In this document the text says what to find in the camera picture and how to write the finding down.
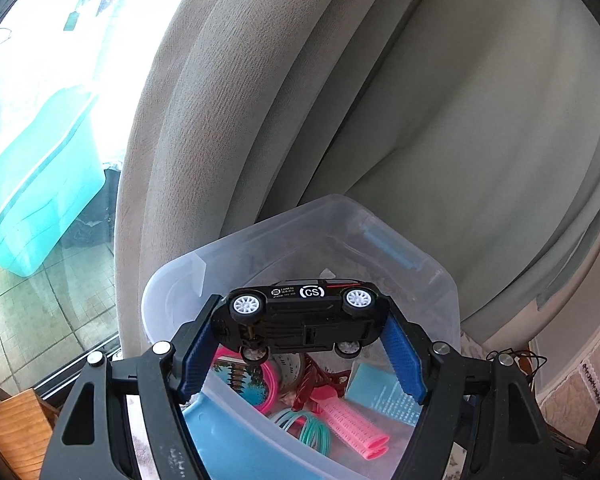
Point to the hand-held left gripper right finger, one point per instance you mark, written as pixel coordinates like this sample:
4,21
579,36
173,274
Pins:
405,360

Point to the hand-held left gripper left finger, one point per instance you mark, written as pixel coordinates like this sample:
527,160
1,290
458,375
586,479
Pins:
200,355

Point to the light blue paper packet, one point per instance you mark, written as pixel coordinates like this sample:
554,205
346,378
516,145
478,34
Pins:
380,390

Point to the pink hair roller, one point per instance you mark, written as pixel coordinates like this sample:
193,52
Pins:
352,439
350,415

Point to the pink round mirror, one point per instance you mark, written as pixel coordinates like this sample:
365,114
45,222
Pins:
269,391

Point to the clear plastic storage container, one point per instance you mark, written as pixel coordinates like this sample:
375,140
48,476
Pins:
420,270

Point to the red hair clip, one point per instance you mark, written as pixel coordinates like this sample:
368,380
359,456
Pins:
305,385

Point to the black toy car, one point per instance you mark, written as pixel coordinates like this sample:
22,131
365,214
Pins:
300,320

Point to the bundle of teal hair bands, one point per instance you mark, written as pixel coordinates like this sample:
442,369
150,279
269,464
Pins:
312,432

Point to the beige quilted mattress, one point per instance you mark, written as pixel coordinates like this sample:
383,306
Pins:
575,400

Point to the lace trimmed cloth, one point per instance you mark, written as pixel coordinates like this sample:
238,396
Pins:
592,372

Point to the wooden chair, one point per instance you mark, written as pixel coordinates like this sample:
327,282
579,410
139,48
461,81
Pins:
10,430

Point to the teal plastic storage box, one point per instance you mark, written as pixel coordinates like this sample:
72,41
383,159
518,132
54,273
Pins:
40,185

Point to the grey green curtain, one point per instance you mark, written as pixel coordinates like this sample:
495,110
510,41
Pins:
330,85

